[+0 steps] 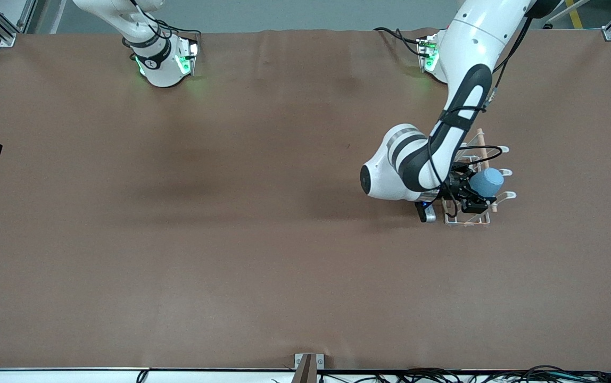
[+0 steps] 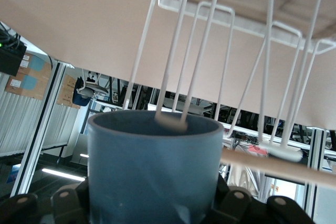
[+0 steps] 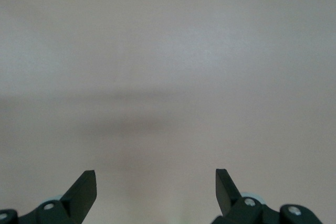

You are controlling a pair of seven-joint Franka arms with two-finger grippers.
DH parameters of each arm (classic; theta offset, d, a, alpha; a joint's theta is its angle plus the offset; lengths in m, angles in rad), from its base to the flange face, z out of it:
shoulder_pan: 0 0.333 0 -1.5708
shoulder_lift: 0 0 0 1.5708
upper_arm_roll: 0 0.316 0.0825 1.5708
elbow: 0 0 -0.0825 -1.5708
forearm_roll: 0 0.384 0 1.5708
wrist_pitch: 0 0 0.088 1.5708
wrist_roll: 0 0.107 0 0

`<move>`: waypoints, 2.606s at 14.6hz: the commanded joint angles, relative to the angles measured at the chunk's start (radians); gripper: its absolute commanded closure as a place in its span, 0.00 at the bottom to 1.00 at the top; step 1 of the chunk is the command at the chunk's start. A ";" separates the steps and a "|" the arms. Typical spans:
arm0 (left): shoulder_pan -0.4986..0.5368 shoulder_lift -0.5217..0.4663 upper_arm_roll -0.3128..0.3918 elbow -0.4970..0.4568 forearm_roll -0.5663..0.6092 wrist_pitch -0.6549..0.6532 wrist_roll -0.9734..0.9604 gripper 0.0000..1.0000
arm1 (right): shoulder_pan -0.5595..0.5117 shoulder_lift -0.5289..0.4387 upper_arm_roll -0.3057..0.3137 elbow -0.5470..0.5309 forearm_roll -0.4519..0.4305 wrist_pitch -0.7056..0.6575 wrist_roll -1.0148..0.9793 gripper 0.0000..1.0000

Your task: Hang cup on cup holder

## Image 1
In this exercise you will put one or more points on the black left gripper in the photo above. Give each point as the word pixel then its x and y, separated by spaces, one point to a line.
pixel 461 190

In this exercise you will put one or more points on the blue plastic cup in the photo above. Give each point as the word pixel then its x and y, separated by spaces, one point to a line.
pixel 487 181

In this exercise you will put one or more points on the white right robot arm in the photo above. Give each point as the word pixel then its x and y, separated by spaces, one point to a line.
pixel 159 66

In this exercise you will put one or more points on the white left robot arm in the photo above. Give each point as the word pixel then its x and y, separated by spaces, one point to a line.
pixel 460 69

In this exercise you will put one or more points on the brown table cover sheet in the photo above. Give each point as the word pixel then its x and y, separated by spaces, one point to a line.
pixel 231 239

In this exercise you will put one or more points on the brown post with metal bracket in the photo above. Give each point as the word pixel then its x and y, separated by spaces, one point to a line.
pixel 305 369

